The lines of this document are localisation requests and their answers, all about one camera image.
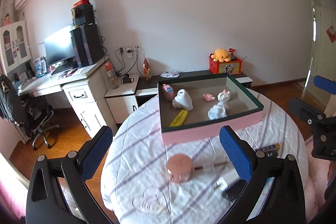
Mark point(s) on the white glass-door cabinet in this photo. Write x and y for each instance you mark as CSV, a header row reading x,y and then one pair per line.
x,y
14,46

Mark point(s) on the white desk with drawers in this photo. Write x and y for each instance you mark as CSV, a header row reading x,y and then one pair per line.
x,y
85,91

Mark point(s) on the white power adapter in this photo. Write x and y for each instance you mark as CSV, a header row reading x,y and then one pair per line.
x,y
220,184

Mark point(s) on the black office chair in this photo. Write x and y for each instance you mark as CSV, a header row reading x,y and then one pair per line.
x,y
31,115

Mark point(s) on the red cartoon storage box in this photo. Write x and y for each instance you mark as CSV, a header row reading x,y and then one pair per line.
x,y
232,67

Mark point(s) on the white striped tablecloth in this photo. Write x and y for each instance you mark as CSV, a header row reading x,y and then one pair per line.
x,y
145,181

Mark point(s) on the small pink block toy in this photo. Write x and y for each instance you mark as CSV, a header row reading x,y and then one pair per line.
x,y
208,97

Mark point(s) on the orange-lid water bottle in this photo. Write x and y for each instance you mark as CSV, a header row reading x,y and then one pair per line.
x,y
111,75

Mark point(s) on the white wall power outlet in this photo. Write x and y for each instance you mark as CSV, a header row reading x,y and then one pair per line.
x,y
131,50

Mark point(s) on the black remote control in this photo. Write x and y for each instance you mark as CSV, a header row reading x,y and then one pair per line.
x,y
232,192

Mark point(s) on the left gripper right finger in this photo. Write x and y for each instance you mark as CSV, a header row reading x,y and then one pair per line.
x,y
273,190

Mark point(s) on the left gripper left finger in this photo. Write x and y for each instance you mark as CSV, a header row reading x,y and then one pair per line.
x,y
57,190

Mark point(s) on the yellow plush octopus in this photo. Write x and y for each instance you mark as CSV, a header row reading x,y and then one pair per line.
x,y
220,55

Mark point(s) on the flat snack packet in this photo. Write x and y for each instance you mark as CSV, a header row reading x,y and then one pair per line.
x,y
170,74

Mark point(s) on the orange snack bag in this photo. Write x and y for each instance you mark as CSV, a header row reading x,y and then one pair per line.
x,y
146,69

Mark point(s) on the glass door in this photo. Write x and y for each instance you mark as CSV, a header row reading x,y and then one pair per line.
x,y
322,61

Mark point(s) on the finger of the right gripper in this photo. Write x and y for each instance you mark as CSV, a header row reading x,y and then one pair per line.
x,y
325,84
305,111

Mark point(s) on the black computer tower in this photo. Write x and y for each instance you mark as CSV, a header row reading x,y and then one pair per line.
x,y
86,45

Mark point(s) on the pink and green tray box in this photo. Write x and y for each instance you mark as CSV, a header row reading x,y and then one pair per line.
x,y
197,107

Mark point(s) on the yellow highlighter marker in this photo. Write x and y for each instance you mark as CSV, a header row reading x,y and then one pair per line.
x,y
179,119

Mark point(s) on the black box stack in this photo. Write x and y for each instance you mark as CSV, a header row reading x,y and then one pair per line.
x,y
82,12

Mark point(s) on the white ghost figurine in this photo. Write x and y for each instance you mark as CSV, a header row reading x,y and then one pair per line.
x,y
183,101

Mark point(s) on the rose gold round jar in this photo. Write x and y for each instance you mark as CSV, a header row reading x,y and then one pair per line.
x,y
179,168

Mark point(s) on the white block unicorn toy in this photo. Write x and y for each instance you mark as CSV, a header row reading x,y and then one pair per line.
x,y
224,96

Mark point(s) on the blue harmonica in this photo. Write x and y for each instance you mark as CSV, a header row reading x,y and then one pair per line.
x,y
270,148

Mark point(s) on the black computer monitor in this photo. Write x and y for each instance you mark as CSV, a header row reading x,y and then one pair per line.
x,y
59,46

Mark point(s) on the small pink milk carton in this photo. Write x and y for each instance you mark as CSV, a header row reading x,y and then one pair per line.
x,y
168,92

